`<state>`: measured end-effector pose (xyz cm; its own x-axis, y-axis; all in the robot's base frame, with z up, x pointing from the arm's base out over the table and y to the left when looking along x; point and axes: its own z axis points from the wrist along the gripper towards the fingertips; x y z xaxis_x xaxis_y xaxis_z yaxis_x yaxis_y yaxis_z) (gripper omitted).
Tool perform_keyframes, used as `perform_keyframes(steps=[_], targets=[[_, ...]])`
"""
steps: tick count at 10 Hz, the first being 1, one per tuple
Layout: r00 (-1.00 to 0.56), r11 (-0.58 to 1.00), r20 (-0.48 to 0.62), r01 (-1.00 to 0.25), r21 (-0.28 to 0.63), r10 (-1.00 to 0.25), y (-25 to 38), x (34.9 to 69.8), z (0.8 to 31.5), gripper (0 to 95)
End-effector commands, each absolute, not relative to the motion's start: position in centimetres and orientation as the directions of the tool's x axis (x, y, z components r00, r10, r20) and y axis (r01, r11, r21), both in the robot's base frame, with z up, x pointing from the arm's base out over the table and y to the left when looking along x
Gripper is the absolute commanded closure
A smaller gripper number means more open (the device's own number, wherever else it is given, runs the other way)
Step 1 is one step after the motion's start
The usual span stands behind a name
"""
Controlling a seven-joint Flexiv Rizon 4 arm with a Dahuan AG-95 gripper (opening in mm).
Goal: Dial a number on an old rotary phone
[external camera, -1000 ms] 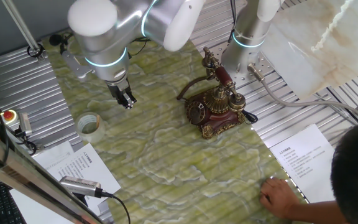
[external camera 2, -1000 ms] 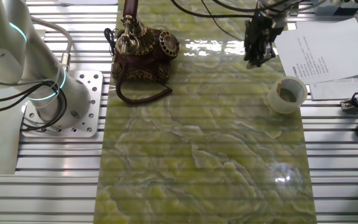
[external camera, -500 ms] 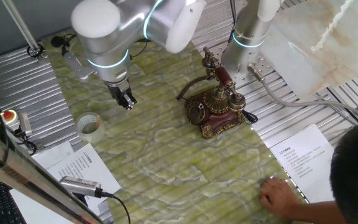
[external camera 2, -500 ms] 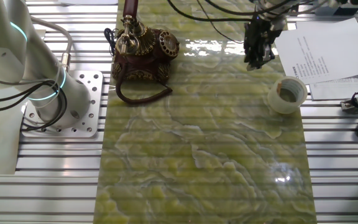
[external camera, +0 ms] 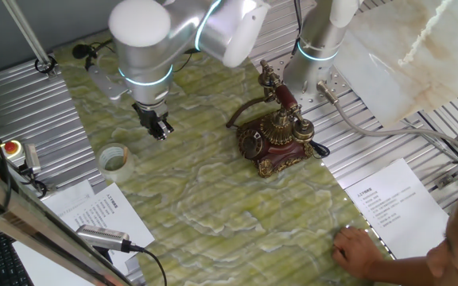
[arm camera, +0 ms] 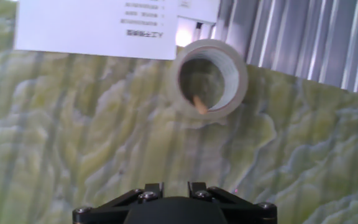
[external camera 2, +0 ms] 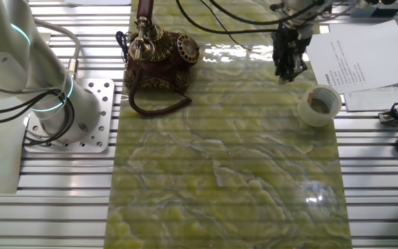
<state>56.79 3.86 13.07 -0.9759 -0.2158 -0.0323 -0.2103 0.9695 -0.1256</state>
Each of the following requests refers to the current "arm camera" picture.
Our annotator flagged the clear packing tape roll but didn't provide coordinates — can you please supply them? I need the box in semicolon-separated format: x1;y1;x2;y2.
170;39;249;121

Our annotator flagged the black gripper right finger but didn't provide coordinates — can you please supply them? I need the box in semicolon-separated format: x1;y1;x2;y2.
187;182;278;224

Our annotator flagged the paper sheet with table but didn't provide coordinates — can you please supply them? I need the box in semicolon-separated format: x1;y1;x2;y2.
177;0;222;24

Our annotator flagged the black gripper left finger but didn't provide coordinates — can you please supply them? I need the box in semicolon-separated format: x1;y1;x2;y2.
72;182;164;224

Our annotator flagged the green marble pattern mat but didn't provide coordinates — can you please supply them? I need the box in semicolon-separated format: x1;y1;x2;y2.
0;0;358;224

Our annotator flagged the short wooden stick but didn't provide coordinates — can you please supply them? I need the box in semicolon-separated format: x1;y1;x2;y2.
192;95;209;115

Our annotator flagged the printed instruction paper sheet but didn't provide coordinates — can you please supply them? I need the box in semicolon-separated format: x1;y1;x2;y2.
13;0;180;60

